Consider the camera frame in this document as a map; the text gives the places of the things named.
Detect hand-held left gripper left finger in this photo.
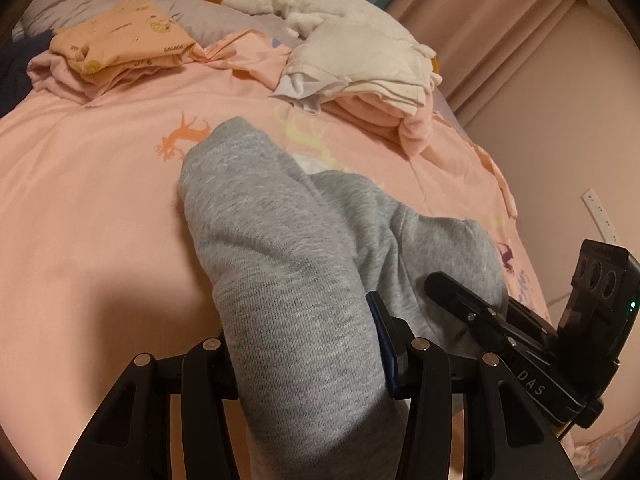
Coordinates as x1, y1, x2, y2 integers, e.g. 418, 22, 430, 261
59, 337, 251, 480

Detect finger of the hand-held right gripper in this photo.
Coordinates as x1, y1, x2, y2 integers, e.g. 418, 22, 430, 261
424, 271, 506, 341

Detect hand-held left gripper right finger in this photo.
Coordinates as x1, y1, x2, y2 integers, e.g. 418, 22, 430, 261
365, 290, 578, 480

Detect grey printed sweatshirt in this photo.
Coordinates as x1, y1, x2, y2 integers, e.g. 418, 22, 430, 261
177, 116, 510, 480

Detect pink folded clothes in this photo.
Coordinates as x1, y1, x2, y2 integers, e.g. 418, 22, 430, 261
325, 92, 438, 157

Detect white folded clothes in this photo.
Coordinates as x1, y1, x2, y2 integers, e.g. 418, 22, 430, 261
269, 30, 443, 117

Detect white power strip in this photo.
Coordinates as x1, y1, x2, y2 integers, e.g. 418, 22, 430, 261
582, 188, 618, 243

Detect pink printed duvet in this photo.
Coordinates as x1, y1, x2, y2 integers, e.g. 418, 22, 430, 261
0, 27, 640, 480

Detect pink curtain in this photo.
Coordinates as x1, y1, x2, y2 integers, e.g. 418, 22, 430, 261
385, 0, 640, 126

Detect white goose plush toy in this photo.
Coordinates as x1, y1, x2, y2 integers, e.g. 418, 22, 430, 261
181, 0, 443, 78

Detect pale pink folded garment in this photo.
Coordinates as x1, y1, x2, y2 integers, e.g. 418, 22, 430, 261
26, 45, 206, 106

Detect orange printed folded garment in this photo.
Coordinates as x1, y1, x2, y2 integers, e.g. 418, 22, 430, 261
50, 0, 198, 77

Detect navy crumpled garment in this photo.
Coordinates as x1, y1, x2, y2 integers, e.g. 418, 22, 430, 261
0, 30, 53, 116

